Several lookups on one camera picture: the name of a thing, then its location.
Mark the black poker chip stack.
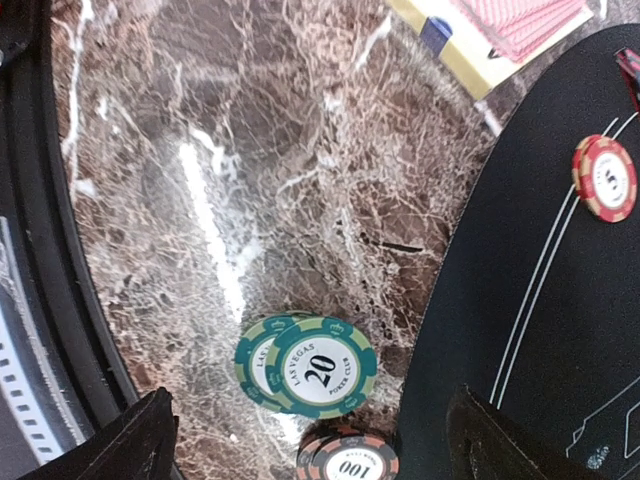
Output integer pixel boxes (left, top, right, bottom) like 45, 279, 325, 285
296, 426, 400, 480

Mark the yellow blue card box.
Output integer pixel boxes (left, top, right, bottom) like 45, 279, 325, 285
389, 0, 593, 100

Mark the black front rail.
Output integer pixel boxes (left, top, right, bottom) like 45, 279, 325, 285
1, 1, 138, 447

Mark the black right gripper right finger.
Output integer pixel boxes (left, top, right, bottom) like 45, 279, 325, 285
446, 385, 602, 479

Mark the red triangular all-in marker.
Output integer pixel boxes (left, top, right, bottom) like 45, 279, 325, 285
616, 48, 640, 111

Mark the red poker chip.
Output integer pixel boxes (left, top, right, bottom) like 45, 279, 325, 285
572, 135, 638, 223

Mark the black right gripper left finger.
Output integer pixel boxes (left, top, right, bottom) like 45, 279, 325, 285
23, 387, 179, 480

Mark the green poker chip stack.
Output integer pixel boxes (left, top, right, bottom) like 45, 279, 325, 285
234, 311, 378, 419

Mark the red-backed playing card deck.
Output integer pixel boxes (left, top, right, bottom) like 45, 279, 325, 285
452, 0, 586, 62

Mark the round black poker mat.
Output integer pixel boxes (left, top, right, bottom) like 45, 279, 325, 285
398, 23, 639, 479

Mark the white slotted cable duct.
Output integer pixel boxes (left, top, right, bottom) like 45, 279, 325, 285
1, 217, 87, 466

